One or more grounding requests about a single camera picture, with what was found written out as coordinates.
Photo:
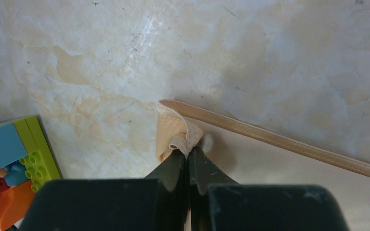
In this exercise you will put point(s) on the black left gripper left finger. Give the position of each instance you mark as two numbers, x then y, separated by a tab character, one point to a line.
156	202

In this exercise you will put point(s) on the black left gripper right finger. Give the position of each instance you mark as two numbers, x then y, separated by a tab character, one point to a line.
219	203

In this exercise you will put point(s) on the orange cloth napkin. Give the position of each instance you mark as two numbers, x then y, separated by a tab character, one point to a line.
251	154

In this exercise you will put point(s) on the colourful toy block pile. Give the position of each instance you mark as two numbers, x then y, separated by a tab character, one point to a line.
26	164

